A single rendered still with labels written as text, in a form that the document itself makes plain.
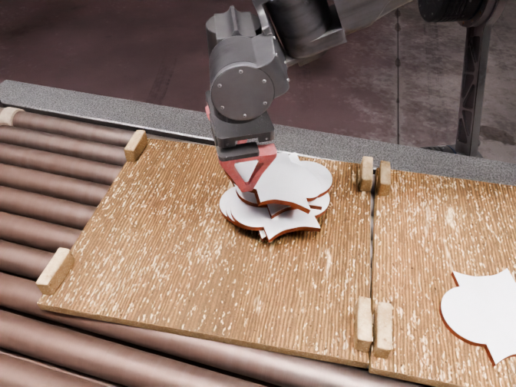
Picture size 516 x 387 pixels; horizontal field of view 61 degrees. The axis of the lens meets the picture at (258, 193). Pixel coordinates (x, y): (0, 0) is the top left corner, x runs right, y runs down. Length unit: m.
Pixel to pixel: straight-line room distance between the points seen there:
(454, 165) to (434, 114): 1.90
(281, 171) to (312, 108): 2.00
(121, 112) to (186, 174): 0.27
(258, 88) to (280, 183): 0.22
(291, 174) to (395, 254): 0.18
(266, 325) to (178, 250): 0.16
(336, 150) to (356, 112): 1.80
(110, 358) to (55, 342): 0.07
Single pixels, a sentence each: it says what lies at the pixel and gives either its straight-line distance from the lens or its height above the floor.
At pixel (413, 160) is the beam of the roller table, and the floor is 0.92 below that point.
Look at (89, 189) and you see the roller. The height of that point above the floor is 0.92.
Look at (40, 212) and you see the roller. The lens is 0.77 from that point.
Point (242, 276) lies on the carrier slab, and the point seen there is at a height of 0.94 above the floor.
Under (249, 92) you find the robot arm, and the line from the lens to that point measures 0.40.
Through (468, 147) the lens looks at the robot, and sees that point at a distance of 1.77.
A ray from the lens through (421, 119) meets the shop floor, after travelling 2.66.
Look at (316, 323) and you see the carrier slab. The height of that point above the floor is 0.94.
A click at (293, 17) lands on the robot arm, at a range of 0.45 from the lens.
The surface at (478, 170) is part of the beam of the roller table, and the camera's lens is 0.85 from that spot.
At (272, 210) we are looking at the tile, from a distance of 0.60.
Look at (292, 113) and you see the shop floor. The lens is 2.55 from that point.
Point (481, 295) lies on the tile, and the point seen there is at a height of 0.94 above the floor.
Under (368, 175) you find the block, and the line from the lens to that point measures 0.70.
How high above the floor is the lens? 1.41
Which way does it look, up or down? 44 degrees down
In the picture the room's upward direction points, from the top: straight up
